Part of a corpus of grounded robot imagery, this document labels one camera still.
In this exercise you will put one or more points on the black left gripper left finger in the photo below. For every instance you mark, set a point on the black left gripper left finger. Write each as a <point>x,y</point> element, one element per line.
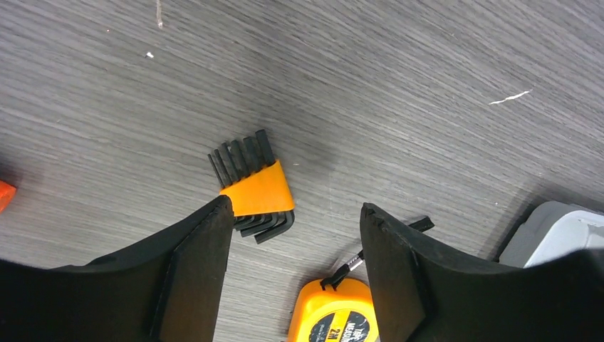
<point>165,287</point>

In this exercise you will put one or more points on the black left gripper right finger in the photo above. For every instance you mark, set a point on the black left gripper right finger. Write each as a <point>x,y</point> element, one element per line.
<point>425,290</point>

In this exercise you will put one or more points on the orange tape measure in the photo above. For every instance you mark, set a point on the orange tape measure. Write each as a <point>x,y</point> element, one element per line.
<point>336,308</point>

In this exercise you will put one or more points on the grey plastic tool case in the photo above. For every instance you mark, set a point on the grey plastic tool case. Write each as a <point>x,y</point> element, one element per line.
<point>551,231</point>

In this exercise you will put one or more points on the black orange-tipped tool handle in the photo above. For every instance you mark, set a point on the black orange-tipped tool handle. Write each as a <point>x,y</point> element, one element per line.
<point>7,193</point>

